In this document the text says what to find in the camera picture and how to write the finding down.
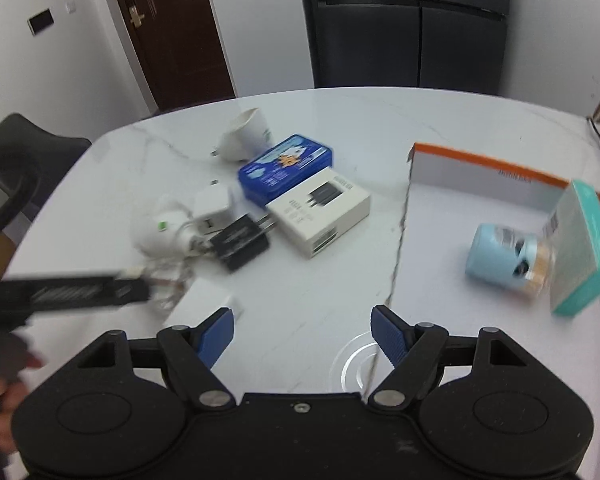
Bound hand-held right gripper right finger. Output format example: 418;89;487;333
370;304;531;409

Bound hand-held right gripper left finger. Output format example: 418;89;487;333
75;307;237;411

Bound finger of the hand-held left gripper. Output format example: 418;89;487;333
22;269;152;322

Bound small white box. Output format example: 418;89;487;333
162;279;245;331

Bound white round plug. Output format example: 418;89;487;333
132;197;201;261

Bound orange and white box tray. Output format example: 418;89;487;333
365;142;600;396

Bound white cube charger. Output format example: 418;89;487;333
194;180;236;235

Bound white charger packaging box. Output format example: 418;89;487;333
265;167;372;260

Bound blue printed plastic box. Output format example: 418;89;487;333
237;134;335;207

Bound person's left hand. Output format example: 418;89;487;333
0;352;46;456

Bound black charger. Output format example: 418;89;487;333
207;212;276;273

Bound light blue toothpick holder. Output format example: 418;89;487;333
464;224;556;303

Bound dark grey chair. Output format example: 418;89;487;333
0;112;93;221

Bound white plug-in adapter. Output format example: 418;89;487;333
211;108;273;162

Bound teal and white carton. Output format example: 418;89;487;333
542;179;600;318

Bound dark brown door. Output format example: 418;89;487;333
105;0;237;113

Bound black refrigerator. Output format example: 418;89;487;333
296;0;512;96

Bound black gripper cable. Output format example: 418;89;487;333
0;154;42;252

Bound black wall panel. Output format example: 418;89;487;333
27;7;56;36

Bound brass door lock handle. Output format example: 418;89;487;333
122;0;147;28

